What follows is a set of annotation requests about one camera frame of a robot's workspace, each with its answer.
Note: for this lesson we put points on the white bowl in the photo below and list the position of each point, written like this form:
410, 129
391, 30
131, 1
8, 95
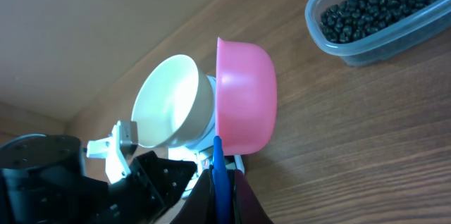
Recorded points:
174, 105

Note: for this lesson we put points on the white digital kitchen scale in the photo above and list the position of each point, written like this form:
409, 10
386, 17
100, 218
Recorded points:
201, 151

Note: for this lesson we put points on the clear plastic container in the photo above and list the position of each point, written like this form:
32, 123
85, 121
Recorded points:
385, 43

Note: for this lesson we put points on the black beans pile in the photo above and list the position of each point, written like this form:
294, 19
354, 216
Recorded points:
352, 20

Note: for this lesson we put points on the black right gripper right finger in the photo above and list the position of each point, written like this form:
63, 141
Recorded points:
246, 208

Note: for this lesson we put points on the pink scoop with blue handle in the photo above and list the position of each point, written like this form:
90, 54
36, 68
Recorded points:
246, 108

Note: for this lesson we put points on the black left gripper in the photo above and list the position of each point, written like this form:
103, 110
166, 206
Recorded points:
154, 186

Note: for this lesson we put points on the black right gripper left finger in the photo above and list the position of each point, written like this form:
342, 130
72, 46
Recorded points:
199, 207

